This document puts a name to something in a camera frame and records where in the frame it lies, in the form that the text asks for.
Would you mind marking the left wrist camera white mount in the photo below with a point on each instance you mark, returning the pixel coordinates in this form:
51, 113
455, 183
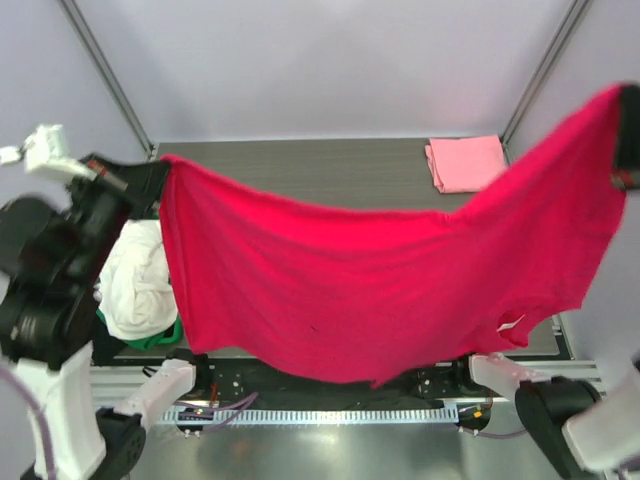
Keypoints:
45, 153

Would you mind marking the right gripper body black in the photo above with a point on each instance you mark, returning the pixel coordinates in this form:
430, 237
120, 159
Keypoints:
628, 146

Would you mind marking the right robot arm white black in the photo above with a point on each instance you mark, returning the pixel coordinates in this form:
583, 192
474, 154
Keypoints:
565, 405

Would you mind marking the red t shirt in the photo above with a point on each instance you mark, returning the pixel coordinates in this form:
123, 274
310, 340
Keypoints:
342, 296

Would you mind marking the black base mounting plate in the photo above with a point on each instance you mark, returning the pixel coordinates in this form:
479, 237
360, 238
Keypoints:
403, 398

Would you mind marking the left aluminium corner post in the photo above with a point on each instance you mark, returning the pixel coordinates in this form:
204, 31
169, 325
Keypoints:
82, 29

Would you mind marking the green plastic basket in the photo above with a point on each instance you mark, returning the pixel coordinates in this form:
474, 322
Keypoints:
104, 341

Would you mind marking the white t shirt in basket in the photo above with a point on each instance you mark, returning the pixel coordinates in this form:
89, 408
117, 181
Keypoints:
137, 300

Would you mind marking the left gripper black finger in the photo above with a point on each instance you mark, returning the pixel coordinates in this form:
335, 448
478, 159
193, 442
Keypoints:
143, 208
147, 180

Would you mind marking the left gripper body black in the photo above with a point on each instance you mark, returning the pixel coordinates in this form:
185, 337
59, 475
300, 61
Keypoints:
133, 181

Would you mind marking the aluminium frame rail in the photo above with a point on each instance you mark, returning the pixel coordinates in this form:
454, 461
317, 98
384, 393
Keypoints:
575, 367

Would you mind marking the folded pink t shirt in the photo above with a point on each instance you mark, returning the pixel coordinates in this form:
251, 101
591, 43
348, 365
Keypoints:
465, 165

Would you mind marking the white slotted cable duct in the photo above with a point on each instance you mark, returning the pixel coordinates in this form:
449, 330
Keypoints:
180, 417

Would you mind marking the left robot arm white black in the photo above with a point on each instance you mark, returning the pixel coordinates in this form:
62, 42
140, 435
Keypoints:
52, 259

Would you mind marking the right aluminium corner post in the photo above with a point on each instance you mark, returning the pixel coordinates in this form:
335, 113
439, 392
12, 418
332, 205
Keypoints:
568, 26

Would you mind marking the aluminium corner post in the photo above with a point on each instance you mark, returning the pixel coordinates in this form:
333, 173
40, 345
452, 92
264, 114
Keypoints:
568, 26
82, 29

